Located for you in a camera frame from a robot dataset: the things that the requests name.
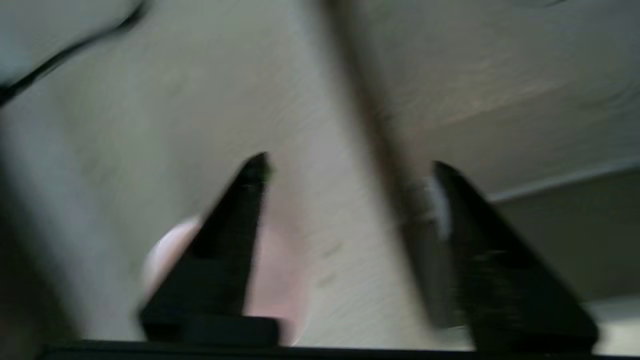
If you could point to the pink bowl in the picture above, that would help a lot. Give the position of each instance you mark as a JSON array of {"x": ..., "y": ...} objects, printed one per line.
[{"x": 280, "y": 280}]

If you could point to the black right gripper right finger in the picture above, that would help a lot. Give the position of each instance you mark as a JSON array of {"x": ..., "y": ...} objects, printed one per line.
[{"x": 510, "y": 290}]

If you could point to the steel sink basin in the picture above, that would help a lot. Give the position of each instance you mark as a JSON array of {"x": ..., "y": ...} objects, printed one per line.
[{"x": 500, "y": 75}]

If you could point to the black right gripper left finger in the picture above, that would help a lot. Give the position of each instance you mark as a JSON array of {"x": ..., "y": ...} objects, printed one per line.
[{"x": 220, "y": 280}]

